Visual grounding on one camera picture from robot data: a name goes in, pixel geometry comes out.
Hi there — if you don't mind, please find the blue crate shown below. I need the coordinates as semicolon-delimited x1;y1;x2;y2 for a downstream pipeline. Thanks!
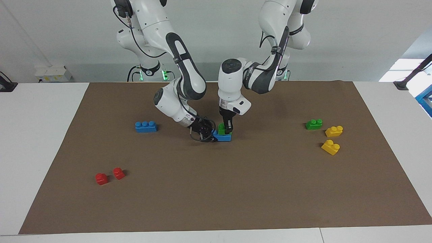
416;84;432;117

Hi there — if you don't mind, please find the black clamp mount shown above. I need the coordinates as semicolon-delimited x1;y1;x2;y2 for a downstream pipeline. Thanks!
0;72;18;92

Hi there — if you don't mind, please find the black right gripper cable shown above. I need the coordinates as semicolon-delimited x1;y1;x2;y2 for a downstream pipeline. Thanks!
113;5;217;142

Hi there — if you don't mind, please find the blue three-stud block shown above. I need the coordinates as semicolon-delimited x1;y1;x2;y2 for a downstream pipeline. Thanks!
135;121;158;133
213;130;232;142

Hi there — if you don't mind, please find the brown table mat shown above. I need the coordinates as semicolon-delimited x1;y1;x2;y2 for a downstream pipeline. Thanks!
19;80;432;234

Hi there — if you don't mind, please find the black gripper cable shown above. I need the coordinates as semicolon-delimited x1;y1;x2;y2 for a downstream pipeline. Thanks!
113;5;217;142
259;30;281;54

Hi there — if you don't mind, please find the black camera stand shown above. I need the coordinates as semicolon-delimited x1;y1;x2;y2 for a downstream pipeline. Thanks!
394;54;432;90

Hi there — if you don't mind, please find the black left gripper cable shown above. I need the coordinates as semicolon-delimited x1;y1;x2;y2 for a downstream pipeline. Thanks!
259;30;281;54

